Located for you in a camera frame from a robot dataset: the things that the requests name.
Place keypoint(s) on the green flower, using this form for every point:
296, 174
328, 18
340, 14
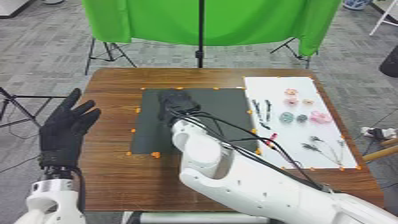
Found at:
303, 118

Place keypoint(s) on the black tripod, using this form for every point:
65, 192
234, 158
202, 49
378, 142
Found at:
111, 50
294, 50
19, 103

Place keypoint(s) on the red flower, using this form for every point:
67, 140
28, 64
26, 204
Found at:
273, 138

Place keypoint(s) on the white sheet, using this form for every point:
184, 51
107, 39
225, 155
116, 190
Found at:
296, 153

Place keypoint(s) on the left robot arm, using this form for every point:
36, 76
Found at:
52, 200

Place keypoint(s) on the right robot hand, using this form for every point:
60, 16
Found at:
179, 103

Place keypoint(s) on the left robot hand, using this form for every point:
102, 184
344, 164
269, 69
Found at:
63, 133

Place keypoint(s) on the dark mat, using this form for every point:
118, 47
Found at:
225, 106

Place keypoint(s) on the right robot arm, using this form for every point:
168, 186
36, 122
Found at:
260, 190

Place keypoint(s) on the black stand pole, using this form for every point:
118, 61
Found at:
202, 33

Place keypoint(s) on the green sprig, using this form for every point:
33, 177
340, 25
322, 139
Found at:
257, 108
315, 138
269, 110
266, 126

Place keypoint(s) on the blue white vase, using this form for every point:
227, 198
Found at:
358, 3

